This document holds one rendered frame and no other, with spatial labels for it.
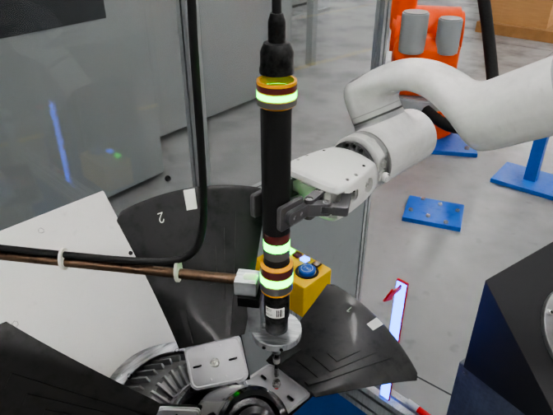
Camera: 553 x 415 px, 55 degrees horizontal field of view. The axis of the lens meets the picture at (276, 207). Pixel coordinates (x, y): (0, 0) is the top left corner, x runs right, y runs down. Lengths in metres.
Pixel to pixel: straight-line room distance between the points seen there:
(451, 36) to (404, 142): 3.60
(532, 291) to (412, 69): 0.63
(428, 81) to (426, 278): 2.39
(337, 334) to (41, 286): 0.50
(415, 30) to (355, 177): 3.65
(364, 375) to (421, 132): 0.39
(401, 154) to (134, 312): 0.54
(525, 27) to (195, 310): 7.97
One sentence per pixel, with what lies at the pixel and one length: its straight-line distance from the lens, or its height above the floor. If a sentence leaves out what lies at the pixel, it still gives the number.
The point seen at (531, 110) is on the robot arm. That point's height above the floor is 1.62.
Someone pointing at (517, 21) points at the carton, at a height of 0.19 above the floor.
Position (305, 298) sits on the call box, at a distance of 1.23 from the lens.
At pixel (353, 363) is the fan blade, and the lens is 0.92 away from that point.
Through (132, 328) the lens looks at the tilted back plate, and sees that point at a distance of 0.99.
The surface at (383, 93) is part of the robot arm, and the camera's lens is 0.77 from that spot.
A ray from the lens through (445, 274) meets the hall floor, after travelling 3.12.
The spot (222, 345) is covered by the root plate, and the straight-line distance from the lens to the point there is 0.80.
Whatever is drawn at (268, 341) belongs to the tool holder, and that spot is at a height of 1.31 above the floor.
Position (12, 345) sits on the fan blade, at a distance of 0.67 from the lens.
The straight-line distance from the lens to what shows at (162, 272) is 0.74.
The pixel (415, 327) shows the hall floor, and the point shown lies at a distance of 2.75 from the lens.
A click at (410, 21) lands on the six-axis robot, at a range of 4.29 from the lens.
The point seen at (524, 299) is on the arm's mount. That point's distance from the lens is 1.21.
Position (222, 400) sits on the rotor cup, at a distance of 0.75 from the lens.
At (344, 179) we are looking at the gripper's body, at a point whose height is 1.53.
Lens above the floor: 1.84
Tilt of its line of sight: 31 degrees down
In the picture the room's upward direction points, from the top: straight up
